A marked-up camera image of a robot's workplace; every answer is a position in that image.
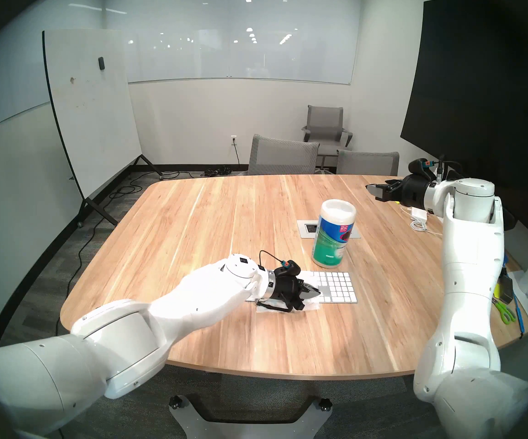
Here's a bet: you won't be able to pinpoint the white disinfecting wipe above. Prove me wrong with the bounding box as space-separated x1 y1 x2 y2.
255 271 323 316

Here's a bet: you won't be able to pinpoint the glass wall whiteboard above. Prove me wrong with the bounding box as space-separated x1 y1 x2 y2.
104 0 359 86

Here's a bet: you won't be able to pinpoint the white charger cable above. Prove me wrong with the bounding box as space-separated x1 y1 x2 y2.
410 218 443 236

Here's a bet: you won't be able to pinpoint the table power outlet panel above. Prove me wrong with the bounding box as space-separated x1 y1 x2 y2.
297 219 361 239

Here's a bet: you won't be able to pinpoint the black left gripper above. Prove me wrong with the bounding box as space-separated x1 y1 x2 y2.
273 270 322 312

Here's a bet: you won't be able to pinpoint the wide grey mesh chair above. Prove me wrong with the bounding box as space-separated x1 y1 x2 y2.
247 134 320 176

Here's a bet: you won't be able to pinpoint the black and yellow box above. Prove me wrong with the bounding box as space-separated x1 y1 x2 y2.
496 277 516 304

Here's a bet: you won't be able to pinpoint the disinfecting wipes canister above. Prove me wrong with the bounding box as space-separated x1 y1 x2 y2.
313 199 357 268

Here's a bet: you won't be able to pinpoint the green scissors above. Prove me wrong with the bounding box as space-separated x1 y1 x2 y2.
495 299 518 325

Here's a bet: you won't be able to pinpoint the written-on wall whiteboard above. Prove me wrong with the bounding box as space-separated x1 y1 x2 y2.
0 0 107 140

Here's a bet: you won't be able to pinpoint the black wall screen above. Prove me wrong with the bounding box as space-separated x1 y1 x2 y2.
400 0 528 224

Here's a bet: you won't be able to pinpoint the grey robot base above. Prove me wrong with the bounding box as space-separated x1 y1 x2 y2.
169 395 333 439

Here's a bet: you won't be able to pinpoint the low grey mesh chair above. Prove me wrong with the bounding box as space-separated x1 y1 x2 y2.
336 150 401 177

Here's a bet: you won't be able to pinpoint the mobile whiteboard on stand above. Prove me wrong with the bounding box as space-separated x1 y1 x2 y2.
42 29 165 227

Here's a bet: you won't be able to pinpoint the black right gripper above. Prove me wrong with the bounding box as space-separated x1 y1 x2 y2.
366 173 427 210

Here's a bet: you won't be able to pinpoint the blue pen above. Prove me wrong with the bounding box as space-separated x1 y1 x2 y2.
513 296 525 336

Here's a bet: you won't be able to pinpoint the white keyboard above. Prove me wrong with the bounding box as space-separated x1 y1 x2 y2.
246 272 358 304

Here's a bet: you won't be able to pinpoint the grey armrest chair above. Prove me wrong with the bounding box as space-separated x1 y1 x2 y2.
301 105 353 169

